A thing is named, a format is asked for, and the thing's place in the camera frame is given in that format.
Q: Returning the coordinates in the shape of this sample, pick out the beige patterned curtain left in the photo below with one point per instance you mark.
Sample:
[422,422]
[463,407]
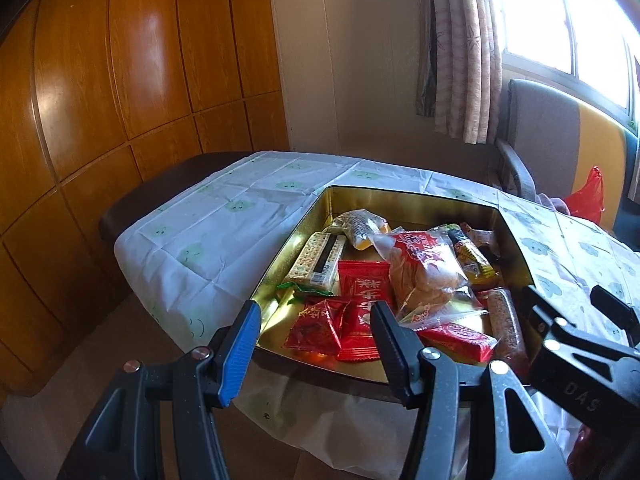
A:
[460,68]

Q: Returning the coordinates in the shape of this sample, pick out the white cloud pattern tablecloth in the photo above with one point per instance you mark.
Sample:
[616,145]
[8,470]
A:
[195,258]

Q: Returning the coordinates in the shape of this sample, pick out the grey yellow armchair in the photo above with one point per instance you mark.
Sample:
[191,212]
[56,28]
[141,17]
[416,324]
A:
[549,142]

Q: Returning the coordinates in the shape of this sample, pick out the red plastic bag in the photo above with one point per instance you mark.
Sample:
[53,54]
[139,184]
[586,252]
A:
[588,202]

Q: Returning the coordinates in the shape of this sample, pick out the clear bag nut pastry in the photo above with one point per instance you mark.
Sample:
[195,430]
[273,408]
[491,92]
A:
[359,226]

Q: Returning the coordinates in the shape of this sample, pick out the yellow green snack bar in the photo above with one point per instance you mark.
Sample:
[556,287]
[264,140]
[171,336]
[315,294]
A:
[476,267]

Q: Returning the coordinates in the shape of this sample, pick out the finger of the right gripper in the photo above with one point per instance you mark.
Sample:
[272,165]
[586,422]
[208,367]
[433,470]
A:
[622,315]
[549,323]

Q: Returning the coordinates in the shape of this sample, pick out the red gold lettered packet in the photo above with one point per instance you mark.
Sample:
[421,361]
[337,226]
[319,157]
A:
[318,326]

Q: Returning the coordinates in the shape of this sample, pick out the floral maroon white snack packet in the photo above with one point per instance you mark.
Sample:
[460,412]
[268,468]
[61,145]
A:
[485,240]

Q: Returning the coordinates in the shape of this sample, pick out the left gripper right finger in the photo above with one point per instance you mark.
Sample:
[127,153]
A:
[508,438]

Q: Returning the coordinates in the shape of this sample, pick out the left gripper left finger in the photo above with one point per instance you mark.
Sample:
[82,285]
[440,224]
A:
[120,438]

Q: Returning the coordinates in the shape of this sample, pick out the cracker pack green trim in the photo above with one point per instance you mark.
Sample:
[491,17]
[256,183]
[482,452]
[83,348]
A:
[315,268]

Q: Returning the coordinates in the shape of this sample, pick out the maroon gold gift box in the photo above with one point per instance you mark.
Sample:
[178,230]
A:
[412,211]

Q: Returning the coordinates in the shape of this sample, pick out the round bread clear bag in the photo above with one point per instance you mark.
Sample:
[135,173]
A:
[429,284]

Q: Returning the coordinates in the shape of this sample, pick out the white red Kiss snack bar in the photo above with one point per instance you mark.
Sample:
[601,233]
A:
[461,340]

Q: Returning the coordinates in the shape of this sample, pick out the shiny red snack packet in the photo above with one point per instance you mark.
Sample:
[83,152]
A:
[362,283]

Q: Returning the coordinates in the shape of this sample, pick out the wooden wardrobe panels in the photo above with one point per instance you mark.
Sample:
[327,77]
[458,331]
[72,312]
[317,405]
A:
[98,97]

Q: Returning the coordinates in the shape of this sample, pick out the brown roll red-end wrapper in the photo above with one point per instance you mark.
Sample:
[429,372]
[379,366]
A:
[507,330]

